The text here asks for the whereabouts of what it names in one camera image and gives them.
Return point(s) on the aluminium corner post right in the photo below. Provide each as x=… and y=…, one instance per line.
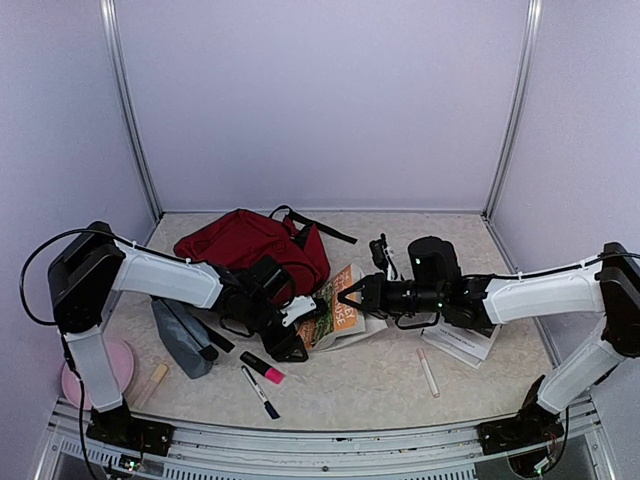
x=525, y=66

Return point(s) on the dark red student backpack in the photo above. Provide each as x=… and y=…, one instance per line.
x=239, y=239

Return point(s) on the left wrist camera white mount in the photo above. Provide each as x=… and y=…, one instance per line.
x=303, y=308

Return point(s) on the aluminium front frame rail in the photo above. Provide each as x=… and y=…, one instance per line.
x=450, y=451

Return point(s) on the yellow capped clear tube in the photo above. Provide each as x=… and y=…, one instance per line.
x=151, y=386

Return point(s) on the pink black highlighter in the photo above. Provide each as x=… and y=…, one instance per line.
x=262, y=368

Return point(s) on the white coffee photo notebook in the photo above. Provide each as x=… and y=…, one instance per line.
x=468, y=346

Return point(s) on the aluminium corner post left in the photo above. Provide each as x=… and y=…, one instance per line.
x=108, y=9

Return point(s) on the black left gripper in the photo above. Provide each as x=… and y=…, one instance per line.
x=281, y=348

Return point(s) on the grey pencil case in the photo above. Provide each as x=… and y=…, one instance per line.
x=184, y=337

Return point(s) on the blue capped white marker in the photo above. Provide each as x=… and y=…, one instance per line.
x=268, y=406

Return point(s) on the pink plastic plate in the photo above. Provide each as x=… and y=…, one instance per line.
x=122, y=362

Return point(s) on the aluminium corner post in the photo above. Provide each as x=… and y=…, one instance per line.
x=108, y=9
x=525, y=66

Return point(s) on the pink capped pen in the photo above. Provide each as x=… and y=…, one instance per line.
x=428, y=373

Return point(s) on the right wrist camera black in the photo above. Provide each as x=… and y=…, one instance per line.
x=382, y=258

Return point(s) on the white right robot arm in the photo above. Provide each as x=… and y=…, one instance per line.
x=605, y=284

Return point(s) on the orange treehouse paperback book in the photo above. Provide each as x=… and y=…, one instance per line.
x=341, y=325

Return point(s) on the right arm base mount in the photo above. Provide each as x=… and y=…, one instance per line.
x=531, y=425

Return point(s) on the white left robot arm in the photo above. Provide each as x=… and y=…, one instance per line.
x=98, y=265

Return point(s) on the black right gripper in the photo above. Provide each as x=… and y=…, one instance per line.
x=372, y=296

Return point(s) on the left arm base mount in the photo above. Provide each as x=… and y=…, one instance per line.
x=118, y=427

